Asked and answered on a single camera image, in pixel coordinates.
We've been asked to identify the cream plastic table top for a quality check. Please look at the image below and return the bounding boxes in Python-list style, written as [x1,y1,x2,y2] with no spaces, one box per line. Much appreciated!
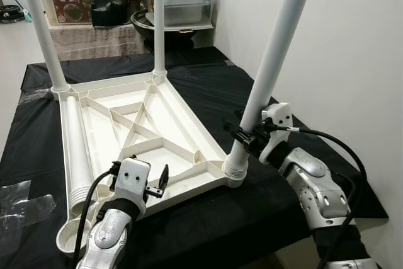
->
[51,70,247,258]

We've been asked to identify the black table cloth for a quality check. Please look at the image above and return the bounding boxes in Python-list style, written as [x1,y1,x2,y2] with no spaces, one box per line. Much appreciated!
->
[0,45,389,269]

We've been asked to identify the clear tape strip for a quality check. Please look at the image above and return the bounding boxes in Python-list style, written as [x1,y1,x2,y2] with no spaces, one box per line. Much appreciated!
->
[19,86,56,104]
[0,180,59,233]

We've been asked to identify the black wok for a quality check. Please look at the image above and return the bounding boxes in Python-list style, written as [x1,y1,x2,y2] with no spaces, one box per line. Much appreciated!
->
[130,9,216,48]

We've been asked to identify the clear lidded plastic container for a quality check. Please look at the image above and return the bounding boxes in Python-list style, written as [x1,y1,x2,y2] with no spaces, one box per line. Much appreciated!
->
[165,0,219,31]

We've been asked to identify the patterned beige cloth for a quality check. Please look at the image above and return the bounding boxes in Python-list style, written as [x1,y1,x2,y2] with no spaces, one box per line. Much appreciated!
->
[47,22,154,63]

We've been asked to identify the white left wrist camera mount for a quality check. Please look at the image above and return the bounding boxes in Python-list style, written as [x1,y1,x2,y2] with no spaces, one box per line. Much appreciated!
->
[113,157,152,217]

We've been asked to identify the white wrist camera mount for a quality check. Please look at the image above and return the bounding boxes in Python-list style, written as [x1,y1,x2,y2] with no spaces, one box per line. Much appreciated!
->
[259,101,295,164]
[113,157,152,217]

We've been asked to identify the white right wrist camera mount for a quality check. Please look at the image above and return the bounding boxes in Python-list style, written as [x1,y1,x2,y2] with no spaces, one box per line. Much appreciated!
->
[259,101,295,164]

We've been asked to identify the black coiled cable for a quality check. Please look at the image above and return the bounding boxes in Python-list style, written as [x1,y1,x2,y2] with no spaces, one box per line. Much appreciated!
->
[0,3,27,25]

